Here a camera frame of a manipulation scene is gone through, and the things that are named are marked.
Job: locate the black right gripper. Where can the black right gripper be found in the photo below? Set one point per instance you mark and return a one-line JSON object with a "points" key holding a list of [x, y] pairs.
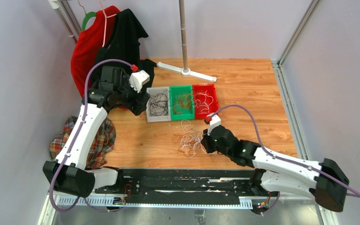
{"points": [[206, 142]]}

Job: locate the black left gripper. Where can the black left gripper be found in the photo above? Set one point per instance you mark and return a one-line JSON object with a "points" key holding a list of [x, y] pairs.
{"points": [[136, 107]]}

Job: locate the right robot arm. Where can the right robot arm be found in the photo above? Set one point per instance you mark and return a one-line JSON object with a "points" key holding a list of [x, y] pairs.
{"points": [[275, 172]]}

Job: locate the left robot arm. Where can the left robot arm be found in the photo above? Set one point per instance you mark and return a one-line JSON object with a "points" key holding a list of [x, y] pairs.
{"points": [[67, 173]]}

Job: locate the white plastic bin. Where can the white plastic bin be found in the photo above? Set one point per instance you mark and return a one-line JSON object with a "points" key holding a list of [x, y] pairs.
{"points": [[158, 106]]}

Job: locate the red plastic bin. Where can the red plastic bin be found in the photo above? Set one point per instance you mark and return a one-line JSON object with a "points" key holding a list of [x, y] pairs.
{"points": [[205, 100]]}

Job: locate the green plastic bin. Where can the green plastic bin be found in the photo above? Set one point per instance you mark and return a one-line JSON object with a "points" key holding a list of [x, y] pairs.
{"points": [[182, 102]]}

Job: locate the plaid flannel shirt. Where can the plaid flannel shirt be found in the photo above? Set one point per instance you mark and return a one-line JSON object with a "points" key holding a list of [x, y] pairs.
{"points": [[102, 144]]}

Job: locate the black t-shirt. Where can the black t-shirt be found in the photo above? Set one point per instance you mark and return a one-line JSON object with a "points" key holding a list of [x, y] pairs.
{"points": [[124, 40]]}

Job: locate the white stand with metal pole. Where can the white stand with metal pole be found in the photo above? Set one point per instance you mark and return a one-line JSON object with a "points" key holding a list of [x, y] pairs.
{"points": [[185, 71]]}

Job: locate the red t-shirt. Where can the red t-shirt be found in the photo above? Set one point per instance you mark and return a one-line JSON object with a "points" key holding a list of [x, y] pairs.
{"points": [[89, 42]]}

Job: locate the pink clothes hanger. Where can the pink clothes hanger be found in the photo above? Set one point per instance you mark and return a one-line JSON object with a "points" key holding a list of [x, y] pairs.
{"points": [[105, 21]]}

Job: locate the green clothes hanger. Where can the green clothes hanger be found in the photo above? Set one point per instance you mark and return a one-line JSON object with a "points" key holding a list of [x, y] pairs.
{"points": [[87, 17]]}

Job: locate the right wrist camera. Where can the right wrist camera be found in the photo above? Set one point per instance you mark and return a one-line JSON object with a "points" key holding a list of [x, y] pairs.
{"points": [[213, 120]]}

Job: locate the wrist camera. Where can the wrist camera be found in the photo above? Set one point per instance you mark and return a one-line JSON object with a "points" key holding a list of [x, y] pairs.
{"points": [[138, 78], [213, 120]]}

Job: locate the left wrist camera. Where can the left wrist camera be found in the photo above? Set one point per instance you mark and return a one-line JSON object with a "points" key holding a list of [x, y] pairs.
{"points": [[138, 78]]}

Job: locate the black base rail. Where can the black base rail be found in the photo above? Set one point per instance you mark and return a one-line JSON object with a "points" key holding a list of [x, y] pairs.
{"points": [[187, 187]]}

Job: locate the clothes rack metal frame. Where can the clothes rack metal frame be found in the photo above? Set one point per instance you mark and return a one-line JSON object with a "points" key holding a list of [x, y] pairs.
{"points": [[67, 16]]}

